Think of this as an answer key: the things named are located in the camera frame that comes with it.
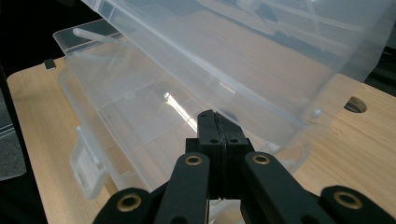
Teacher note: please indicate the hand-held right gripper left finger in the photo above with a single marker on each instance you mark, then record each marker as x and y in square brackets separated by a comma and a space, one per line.
[208, 137]

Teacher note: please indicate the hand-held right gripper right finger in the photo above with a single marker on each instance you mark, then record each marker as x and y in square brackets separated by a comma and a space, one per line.
[235, 140]

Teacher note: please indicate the clear plastic storage box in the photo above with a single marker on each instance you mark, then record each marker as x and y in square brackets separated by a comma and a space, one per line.
[149, 93]

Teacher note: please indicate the black tape piece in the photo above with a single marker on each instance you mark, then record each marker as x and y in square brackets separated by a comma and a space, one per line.
[49, 64]

